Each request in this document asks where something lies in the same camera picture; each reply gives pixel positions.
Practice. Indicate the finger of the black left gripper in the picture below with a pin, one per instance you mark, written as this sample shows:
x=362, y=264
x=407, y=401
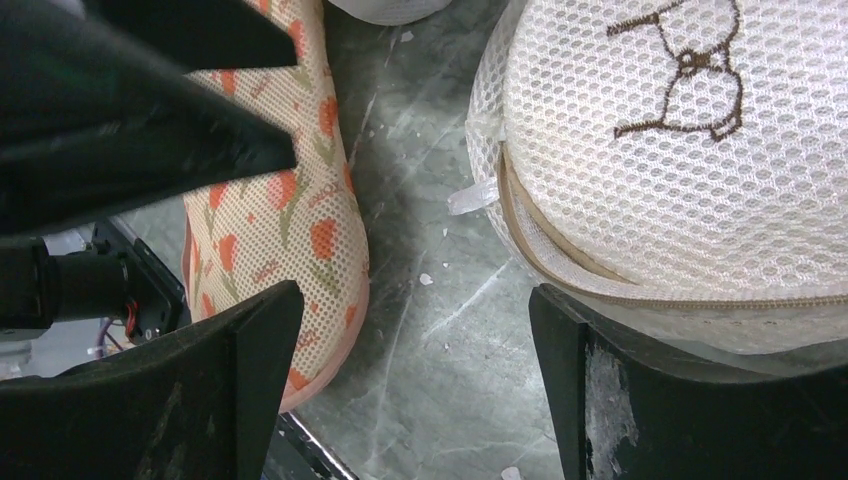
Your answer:
x=201, y=34
x=95, y=123

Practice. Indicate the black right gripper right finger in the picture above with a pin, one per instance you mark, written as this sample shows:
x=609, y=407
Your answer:
x=625, y=405

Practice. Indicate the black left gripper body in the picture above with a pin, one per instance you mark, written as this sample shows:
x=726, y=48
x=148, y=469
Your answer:
x=114, y=275

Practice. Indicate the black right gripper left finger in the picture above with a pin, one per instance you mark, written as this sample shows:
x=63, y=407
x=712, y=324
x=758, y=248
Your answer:
x=198, y=403

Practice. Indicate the tulip print mesh laundry bag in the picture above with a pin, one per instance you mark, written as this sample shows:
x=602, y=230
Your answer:
x=302, y=225

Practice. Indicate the white blue-trimmed mesh laundry bag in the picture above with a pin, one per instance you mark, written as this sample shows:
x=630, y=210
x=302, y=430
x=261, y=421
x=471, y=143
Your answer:
x=390, y=12

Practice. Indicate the cream embroidered mesh laundry bag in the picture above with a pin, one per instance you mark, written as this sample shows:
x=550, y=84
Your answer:
x=677, y=166

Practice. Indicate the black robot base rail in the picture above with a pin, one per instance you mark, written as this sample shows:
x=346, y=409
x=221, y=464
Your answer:
x=295, y=453

